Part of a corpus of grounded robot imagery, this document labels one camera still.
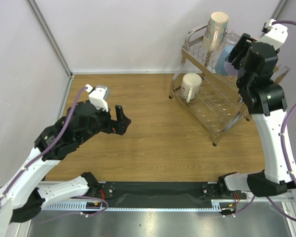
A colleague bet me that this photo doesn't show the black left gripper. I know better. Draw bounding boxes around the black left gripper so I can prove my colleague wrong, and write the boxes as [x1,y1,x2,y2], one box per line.
[76,101,130,145]

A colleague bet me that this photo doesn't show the clear glass cup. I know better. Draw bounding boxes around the clear glass cup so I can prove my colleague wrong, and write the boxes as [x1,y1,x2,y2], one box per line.
[224,31,240,46]

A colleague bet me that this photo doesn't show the cream patterned ceramic mug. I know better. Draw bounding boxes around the cream patterned ceramic mug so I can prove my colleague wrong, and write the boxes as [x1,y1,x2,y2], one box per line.
[202,12,229,52]

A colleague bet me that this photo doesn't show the lilac plastic cup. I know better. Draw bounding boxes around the lilac plastic cup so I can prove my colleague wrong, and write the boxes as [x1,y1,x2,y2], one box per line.
[223,61,238,77]

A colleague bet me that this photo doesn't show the blue plastic cup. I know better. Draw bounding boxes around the blue plastic cup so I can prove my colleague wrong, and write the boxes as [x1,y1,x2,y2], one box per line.
[215,45,234,76]

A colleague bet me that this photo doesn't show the green interior white mug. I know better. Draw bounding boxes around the green interior white mug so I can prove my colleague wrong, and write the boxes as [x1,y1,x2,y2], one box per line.
[180,73,202,103]

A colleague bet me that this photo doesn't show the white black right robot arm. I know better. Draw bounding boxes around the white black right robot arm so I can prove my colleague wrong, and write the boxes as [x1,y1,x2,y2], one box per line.
[217,34,296,198]

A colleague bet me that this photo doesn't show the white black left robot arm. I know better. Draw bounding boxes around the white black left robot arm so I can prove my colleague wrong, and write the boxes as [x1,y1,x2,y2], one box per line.
[0,100,131,223]

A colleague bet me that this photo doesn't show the white object bottom left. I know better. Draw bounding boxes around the white object bottom left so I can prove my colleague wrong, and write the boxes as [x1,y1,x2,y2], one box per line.
[0,198,13,237]

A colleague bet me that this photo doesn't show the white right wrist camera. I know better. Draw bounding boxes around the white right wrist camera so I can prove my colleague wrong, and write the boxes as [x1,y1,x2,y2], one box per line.
[258,19,288,50]

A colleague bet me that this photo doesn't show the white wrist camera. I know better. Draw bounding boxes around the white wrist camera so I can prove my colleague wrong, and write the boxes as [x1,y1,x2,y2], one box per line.
[258,19,288,50]
[85,84,111,112]

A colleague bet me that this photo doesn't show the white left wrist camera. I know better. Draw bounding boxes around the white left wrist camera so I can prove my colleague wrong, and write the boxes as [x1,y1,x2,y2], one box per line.
[85,84,111,112]

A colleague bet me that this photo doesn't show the aluminium right corner post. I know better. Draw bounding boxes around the aluminium right corner post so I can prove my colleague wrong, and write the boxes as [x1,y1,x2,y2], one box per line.
[263,0,289,33]

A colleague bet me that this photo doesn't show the aluminium corner post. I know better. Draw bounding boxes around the aluminium corner post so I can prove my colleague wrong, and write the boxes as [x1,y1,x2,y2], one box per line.
[24,0,74,79]
[263,0,289,33]

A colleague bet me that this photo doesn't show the steel wire dish rack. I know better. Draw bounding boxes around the steel wire dish rack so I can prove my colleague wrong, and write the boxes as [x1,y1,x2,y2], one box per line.
[169,25,289,146]

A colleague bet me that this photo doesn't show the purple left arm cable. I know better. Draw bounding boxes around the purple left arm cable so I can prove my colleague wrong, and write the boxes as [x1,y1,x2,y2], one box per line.
[0,84,94,210]

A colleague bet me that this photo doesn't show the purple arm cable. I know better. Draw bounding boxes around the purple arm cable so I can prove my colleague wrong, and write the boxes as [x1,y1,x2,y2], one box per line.
[266,20,296,224]
[0,84,94,210]

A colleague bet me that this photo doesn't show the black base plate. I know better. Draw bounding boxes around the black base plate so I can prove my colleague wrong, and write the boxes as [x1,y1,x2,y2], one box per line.
[94,181,247,203]

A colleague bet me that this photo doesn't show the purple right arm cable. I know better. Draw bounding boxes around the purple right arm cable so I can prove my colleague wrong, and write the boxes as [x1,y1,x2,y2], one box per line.
[266,20,296,224]

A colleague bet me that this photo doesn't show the aluminium slotted rail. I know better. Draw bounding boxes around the aluminium slotted rail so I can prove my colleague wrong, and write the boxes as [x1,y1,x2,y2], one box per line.
[43,199,249,212]

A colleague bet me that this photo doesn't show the aluminium left corner post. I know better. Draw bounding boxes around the aluminium left corner post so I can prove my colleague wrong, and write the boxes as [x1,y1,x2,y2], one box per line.
[24,0,74,79]

